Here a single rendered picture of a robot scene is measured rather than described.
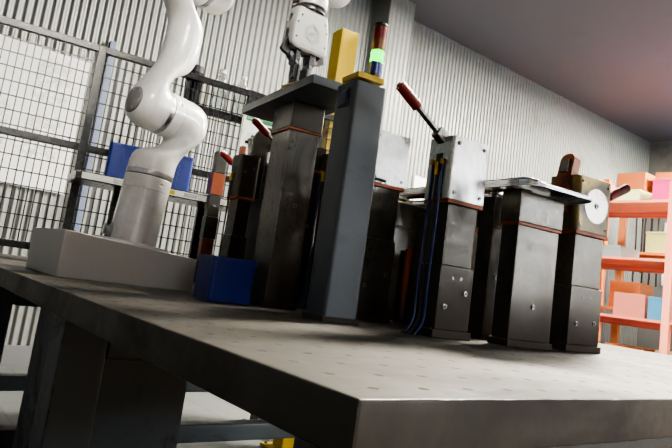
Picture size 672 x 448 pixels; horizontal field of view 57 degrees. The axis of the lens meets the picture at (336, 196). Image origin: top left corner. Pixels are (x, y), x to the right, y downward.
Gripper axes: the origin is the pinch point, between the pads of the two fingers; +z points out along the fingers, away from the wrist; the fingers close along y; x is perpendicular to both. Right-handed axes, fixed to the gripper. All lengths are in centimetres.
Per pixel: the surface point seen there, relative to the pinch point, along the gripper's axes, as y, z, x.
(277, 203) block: -3.3, 30.5, -4.1
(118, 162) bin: 1, 13, 107
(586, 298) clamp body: 46, 41, -49
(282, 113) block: -3.1, 9.9, -0.3
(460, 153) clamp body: 8.7, 19.4, -42.2
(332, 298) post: -6, 48, -30
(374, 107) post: -2.8, 12.5, -30.3
